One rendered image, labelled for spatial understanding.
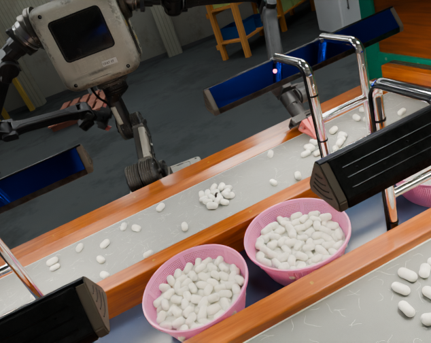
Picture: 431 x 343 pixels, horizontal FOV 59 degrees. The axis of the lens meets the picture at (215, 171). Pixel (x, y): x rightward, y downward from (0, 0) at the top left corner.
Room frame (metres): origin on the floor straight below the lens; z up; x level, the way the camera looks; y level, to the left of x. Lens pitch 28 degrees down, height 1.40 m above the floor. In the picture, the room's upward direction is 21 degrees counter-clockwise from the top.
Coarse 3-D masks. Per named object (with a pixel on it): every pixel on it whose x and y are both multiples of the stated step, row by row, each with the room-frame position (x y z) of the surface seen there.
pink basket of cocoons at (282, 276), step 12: (276, 204) 0.87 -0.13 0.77; (288, 204) 0.87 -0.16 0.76; (300, 204) 0.85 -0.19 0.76; (324, 204) 0.81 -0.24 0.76; (264, 216) 0.86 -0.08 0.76; (276, 216) 0.86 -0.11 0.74; (336, 216) 0.77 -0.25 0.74; (252, 228) 0.83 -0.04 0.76; (348, 228) 0.69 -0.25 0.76; (252, 240) 0.80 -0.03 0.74; (348, 240) 0.65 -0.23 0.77; (252, 252) 0.76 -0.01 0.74; (336, 252) 0.62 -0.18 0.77; (324, 264) 0.62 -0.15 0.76; (276, 276) 0.67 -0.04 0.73; (288, 276) 0.64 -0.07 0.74; (300, 276) 0.63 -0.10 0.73
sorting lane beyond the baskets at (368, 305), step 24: (384, 264) 0.57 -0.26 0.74; (408, 264) 0.55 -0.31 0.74; (360, 288) 0.54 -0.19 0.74; (384, 288) 0.52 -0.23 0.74; (312, 312) 0.52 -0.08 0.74; (336, 312) 0.50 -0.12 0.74; (360, 312) 0.49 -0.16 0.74; (384, 312) 0.47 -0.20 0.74; (264, 336) 0.51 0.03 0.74; (288, 336) 0.49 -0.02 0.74; (312, 336) 0.48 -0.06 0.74; (336, 336) 0.46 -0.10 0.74; (360, 336) 0.44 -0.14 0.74; (384, 336) 0.42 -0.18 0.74; (408, 336) 0.41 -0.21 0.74
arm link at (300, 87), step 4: (288, 84) 1.32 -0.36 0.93; (292, 84) 1.33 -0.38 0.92; (296, 84) 1.33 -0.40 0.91; (300, 84) 1.34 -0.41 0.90; (304, 84) 1.34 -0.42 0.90; (284, 88) 1.31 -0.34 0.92; (288, 88) 1.33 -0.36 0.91; (292, 88) 1.34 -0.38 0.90; (300, 88) 1.32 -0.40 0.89; (304, 88) 1.32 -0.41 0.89; (280, 92) 1.33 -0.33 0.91; (284, 92) 1.33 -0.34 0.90; (300, 92) 1.31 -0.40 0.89; (304, 92) 1.30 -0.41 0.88; (276, 96) 1.37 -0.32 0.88; (280, 96) 1.35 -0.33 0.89; (304, 96) 1.30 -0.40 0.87; (304, 100) 1.30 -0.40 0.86
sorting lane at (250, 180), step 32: (384, 96) 1.32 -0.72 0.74; (352, 128) 1.18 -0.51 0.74; (256, 160) 1.21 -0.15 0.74; (288, 160) 1.13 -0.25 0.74; (192, 192) 1.16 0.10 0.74; (256, 192) 1.02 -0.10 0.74; (128, 224) 1.12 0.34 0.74; (160, 224) 1.04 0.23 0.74; (192, 224) 0.98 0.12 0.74; (64, 256) 1.07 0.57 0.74; (96, 256) 1.01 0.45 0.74; (128, 256) 0.94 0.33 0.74; (0, 288) 1.03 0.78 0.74
